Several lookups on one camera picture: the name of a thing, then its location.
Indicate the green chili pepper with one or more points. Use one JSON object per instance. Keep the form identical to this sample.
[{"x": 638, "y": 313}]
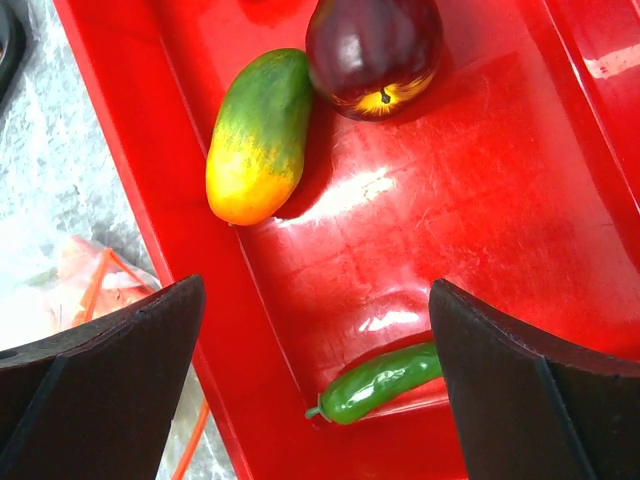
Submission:
[{"x": 373, "y": 384}]

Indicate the red plastic bin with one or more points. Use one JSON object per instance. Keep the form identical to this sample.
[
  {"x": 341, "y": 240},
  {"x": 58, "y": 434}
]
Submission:
[{"x": 516, "y": 177}]

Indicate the black serving tray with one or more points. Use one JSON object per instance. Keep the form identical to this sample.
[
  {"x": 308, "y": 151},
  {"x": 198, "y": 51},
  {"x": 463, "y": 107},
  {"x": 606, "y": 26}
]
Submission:
[{"x": 13, "y": 45}]

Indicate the watermelon slice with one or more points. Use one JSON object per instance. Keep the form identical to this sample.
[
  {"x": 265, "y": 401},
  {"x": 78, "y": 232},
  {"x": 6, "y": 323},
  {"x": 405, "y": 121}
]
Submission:
[{"x": 93, "y": 281}]

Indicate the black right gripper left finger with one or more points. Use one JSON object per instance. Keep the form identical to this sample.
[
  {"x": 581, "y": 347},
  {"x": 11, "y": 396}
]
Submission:
[{"x": 97, "y": 401}]

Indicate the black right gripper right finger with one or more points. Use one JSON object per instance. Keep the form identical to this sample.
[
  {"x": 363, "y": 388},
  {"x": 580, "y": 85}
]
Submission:
[{"x": 528, "y": 404}]

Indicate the clear zip top bag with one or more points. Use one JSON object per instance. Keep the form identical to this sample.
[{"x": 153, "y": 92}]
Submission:
[{"x": 93, "y": 362}]

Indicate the dark red apple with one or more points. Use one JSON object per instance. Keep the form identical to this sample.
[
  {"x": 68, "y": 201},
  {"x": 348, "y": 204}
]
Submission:
[{"x": 371, "y": 59}]

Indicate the green orange mango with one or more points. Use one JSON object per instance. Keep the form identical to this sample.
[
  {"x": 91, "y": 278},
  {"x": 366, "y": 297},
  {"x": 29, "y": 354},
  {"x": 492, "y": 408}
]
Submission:
[{"x": 256, "y": 156}]

